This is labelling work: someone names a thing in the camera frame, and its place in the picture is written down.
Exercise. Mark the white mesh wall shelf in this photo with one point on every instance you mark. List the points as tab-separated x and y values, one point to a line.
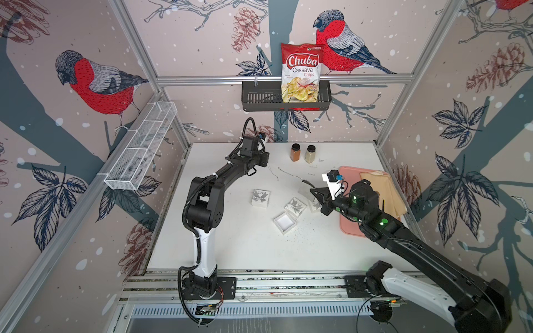
134	161

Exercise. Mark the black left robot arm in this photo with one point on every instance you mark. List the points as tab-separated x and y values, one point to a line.
204	208

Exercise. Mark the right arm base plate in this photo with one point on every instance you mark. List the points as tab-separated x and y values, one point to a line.
360	286

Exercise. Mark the beige spice jar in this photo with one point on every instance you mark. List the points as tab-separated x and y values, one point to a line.
310	154

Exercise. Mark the orange spice jar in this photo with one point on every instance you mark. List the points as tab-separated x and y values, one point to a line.
295	152

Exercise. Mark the aluminium mounting rail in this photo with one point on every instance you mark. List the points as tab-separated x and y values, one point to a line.
252	286

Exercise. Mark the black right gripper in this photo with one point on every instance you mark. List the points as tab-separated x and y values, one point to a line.
320	193

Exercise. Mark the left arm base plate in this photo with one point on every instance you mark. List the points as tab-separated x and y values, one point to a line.
225	288

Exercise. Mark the white gift box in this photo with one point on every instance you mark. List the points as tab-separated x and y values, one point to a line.
285	222
260	198

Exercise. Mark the Chuba cassava chips bag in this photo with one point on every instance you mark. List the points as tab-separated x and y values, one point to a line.
301	70

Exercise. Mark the white lift-off lid jewelry box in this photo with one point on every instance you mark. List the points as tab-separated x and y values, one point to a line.
315	206

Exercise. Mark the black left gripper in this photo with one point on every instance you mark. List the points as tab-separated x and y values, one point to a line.
265	155

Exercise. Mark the wooden cutting board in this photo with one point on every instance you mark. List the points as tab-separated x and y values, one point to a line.
390	200

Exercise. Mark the black wire wall basket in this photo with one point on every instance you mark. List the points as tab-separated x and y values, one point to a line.
265	96

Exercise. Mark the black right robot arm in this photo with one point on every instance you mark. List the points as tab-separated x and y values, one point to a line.
467	302

